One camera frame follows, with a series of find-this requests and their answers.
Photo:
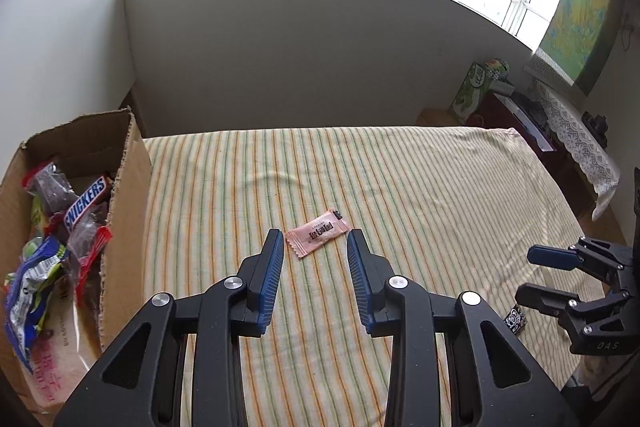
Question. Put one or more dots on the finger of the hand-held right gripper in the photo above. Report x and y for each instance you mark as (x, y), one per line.
(540, 299)
(550, 257)

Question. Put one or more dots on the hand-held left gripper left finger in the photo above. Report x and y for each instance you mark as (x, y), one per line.
(267, 279)

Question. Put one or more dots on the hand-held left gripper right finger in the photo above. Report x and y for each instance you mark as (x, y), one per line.
(357, 279)

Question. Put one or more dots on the pink candy packet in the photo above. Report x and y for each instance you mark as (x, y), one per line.
(317, 232)

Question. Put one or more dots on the cardboard box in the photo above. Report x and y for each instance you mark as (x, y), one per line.
(132, 207)

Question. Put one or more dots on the clear red-edged snack packet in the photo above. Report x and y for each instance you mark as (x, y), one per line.
(90, 247)
(50, 184)

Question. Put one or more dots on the brown chocolate bar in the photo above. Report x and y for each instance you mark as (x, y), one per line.
(85, 204)

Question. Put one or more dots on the red and green candy packet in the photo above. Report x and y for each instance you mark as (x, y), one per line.
(42, 219)

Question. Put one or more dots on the blue snack packet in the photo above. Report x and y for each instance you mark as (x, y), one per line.
(30, 302)

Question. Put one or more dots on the green snack packet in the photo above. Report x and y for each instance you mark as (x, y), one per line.
(31, 248)

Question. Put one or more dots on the small black and white packet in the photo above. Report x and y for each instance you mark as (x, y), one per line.
(515, 321)

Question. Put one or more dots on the striped bed sheet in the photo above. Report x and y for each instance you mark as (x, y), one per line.
(400, 187)

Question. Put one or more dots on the white lace cloth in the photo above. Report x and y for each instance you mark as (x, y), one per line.
(575, 132)

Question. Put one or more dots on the dark wooden cabinet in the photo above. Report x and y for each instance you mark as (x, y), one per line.
(500, 112)

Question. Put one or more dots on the small white box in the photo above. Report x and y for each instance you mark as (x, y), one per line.
(504, 88)

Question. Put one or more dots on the wooden nightstand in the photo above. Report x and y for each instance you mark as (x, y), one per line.
(435, 117)

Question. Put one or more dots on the green tissue box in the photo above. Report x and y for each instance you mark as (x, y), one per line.
(467, 94)

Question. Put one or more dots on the colourful printed box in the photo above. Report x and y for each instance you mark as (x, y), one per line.
(499, 68)

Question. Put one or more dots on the white wardrobe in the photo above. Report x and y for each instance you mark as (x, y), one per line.
(75, 32)

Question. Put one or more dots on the black camera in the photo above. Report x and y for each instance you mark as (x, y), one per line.
(595, 124)

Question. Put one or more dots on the yellow green wall poster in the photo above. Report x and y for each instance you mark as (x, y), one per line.
(580, 17)

